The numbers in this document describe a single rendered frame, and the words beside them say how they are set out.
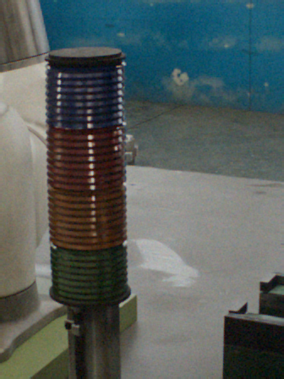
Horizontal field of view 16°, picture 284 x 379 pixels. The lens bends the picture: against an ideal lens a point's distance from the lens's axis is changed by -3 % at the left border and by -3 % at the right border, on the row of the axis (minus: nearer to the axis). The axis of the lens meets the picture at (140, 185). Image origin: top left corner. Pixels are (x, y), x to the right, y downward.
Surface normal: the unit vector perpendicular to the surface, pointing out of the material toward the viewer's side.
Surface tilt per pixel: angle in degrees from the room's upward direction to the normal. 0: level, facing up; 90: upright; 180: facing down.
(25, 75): 43
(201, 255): 0
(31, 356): 0
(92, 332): 90
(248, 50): 90
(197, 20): 90
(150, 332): 0
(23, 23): 80
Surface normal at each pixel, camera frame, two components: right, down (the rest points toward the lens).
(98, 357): -0.45, 0.24
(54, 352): -0.01, -0.96
